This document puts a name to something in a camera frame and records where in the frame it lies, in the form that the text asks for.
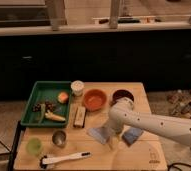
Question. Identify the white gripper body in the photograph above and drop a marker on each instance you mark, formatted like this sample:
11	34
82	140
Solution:
110	128

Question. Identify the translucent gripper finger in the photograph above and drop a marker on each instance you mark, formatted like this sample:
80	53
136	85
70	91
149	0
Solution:
112	142

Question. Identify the blue towel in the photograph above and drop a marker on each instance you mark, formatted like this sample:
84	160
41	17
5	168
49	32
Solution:
100	134

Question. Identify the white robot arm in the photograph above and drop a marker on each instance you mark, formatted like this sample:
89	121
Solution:
122	113

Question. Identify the small metal cup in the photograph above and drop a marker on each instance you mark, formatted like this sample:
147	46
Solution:
59	138

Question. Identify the white ribbed cup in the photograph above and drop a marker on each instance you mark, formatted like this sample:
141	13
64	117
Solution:
77	87

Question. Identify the green plastic cup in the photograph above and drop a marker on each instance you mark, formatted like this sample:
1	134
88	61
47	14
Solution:
34	147

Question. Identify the blue sponge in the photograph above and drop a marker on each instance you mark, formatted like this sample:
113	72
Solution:
131	135

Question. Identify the orange bowl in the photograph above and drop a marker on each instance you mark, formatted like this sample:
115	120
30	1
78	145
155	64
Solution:
94	99

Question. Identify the dark purple bowl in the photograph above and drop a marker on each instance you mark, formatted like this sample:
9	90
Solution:
120	94

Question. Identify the wooden block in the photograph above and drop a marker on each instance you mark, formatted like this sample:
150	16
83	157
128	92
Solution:
79	119

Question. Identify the toy peach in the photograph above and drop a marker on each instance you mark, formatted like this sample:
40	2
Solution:
63	97

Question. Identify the toy corn cob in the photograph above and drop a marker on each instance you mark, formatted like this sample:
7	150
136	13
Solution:
54	117

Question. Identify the dark toy grapes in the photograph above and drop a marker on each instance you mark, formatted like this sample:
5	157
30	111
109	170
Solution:
47	106

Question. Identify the green plastic tray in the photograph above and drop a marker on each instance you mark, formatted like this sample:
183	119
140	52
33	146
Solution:
47	91

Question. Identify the spice bottle rack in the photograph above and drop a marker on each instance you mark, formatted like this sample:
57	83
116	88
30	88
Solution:
181	104

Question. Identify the white handled brush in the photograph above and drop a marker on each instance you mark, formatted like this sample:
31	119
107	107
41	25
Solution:
45	161

